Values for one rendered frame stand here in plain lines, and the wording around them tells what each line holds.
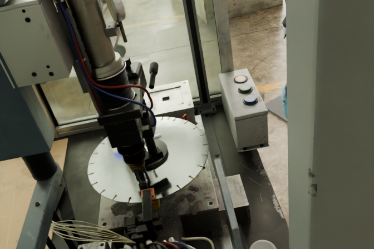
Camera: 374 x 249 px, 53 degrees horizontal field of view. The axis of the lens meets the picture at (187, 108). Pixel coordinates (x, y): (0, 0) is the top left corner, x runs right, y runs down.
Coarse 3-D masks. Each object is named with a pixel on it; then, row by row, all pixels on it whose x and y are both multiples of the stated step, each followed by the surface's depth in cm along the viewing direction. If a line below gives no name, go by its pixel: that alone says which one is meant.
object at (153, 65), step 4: (152, 64) 84; (156, 64) 84; (152, 68) 83; (156, 68) 83; (152, 72) 83; (156, 72) 83; (152, 76) 82; (152, 80) 81; (152, 84) 80; (152, 88) 80
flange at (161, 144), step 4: (156, 140) 103; (160, 140) 103; (156, 144) 102; (160, 144) 102; (164, 144) 102; (160, 148) 100; (164, 148) 100; (164, 152) 99; (164, 156) 98; (160, 160) 97; (152, 164) 96; (156, 164) 96
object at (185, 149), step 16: (160, 128) 109; (176, 128) 108; (192, 128) 107; (176, 144) 102; (192, 144) 101; (96, 160) 102; (112, 160) 101; (176, 160) 97; (192, 160) 96; (96, 176) 97; (112, 176) 96; (128, 176) 95; (160, 176) 93; (176, 176) 92; (192, 176) 91; (112, 192) 91; (128, 192) 91; (160, 192) 89
